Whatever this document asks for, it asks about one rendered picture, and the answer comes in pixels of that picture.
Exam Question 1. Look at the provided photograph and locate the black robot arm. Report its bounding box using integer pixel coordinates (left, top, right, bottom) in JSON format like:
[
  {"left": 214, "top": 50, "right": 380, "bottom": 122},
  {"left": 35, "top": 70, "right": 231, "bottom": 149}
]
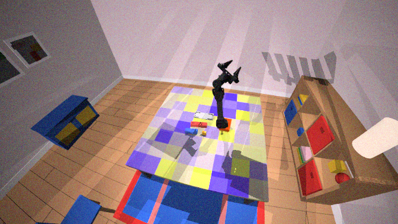
[{"left": 212, "top": 78, "right": 233, "bottom": 129}]

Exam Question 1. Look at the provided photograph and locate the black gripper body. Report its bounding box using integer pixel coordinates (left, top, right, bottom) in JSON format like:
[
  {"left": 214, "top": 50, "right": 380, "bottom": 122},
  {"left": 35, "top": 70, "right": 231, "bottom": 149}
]
[{"left": 217, "top": 63, "right": 239, "bottom": 83}]

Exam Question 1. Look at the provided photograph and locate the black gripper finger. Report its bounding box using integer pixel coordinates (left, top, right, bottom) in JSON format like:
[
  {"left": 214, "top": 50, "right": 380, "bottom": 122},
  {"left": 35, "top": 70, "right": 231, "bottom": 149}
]
[
  {"left": 233, "top": 67, "right": 241, "bottom": 79},
  {"left": 222, "top": 60, "right": 233, "bottom": 68}
]

